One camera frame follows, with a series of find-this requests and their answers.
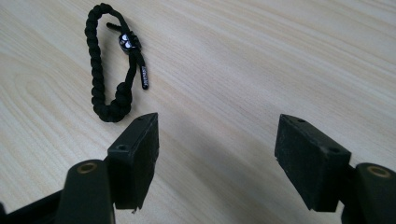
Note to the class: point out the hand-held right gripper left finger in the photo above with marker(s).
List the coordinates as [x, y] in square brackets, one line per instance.
[134, 168]

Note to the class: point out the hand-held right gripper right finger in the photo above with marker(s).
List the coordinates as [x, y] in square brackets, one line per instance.
[311, 168]

